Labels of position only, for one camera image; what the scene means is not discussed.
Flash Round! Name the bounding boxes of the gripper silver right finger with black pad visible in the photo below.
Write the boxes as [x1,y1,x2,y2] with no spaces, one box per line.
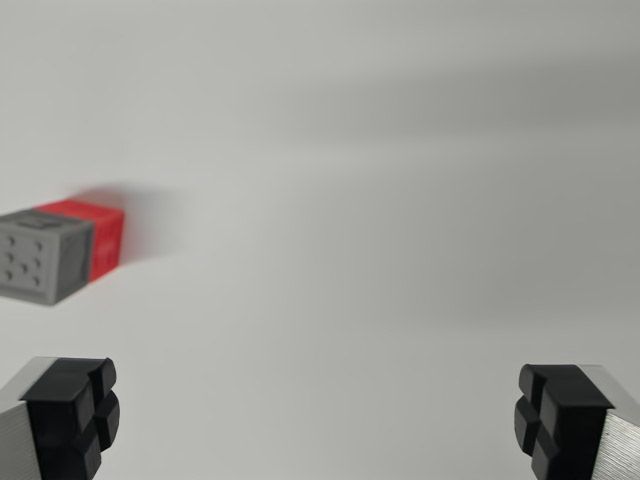
[513,363,640,480]

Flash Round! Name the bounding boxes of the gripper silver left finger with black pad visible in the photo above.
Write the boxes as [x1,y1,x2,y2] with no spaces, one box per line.
[0,356,121,480]

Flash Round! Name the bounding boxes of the grey studded cube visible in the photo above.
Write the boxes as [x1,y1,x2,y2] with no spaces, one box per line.
[0,209,96,307]

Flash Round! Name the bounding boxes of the red studded cube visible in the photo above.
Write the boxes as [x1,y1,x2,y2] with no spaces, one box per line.
[33,198,125,284]

